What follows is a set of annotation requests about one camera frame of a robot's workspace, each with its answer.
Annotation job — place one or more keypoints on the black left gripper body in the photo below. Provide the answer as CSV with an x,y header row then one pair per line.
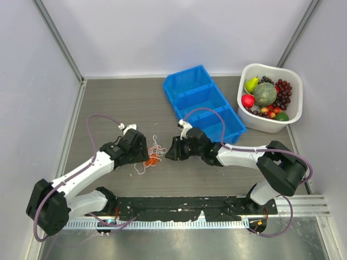
x,y
134,154

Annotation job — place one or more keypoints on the perforated cable duct strip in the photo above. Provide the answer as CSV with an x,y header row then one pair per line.
x,y
89,223

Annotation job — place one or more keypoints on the green lime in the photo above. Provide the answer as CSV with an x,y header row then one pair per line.
x,y
281,117

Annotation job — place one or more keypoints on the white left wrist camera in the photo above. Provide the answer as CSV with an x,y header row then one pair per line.
x,y
124,128

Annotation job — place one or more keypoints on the green melon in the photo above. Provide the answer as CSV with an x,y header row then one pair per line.
x,y
265,94

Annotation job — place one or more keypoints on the green yellow pear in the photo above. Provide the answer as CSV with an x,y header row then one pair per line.
x,y
251,85

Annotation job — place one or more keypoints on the red apple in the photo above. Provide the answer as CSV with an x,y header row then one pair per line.
x,y
248,100

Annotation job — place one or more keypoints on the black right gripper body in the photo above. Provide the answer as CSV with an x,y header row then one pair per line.
x,y
189,150

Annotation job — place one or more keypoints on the dark red grape bunch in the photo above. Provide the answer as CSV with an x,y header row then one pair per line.
x,y
284,93

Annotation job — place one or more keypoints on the red yellow cherries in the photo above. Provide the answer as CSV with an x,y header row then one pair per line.
x,y
270,112

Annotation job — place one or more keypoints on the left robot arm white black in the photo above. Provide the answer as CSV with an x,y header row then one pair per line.
x,y
53,204

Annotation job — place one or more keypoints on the blue three-compartment bin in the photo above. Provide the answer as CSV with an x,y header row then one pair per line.
x,y
195,97

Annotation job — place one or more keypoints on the white fruit basket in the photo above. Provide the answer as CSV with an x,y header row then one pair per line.
x,y
294,109

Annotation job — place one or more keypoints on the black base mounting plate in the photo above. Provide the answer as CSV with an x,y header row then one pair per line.
x,y
184,209

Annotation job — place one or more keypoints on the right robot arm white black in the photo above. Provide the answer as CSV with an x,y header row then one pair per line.
x,y
282,169

